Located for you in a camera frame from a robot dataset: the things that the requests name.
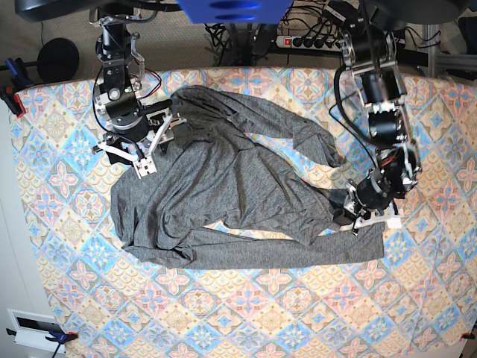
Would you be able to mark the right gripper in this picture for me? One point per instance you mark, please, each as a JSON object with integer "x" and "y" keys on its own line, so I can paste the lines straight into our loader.
{"x": 132, "y": 138}

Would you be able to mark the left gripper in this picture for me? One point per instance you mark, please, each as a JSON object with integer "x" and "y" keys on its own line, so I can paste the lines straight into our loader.
{"x": 371, "y": 201}

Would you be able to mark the grey t-shirt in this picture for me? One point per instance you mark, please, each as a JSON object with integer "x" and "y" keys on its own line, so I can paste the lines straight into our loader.
{"x": 220, "y": 201}

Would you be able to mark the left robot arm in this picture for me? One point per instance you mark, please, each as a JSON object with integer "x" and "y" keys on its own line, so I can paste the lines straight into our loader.
{"x": 369, "y": 55}

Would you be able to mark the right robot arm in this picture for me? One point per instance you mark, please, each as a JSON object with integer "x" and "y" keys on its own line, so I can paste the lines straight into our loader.
{"x": 119, "y": 81}

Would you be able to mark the black round stool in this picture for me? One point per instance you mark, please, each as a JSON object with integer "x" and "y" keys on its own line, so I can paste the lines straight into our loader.
{"x": 58, "y": 61}

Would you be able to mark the red black clamp left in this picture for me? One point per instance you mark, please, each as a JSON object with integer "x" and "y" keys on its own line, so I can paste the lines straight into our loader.
{"x": 19, "y": 80}

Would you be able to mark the clamp bottom right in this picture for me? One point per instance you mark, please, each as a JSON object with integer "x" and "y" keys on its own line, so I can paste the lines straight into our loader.
{"x": 468, "y": 336}

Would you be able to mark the white power strip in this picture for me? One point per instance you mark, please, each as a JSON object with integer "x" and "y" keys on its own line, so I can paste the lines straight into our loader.
{"x": 315, "y": 43}

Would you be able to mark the blue clamp bottom left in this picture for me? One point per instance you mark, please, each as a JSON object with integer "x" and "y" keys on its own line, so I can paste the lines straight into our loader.
{"x": 59, "y": 337}

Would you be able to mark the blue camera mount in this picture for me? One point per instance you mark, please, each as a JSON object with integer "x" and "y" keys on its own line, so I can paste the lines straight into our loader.
{"x": 235, "y": 11}

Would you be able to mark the white wall outlet box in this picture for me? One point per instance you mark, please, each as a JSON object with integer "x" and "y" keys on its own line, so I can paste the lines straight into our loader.
{"x": 22, "y": 320}

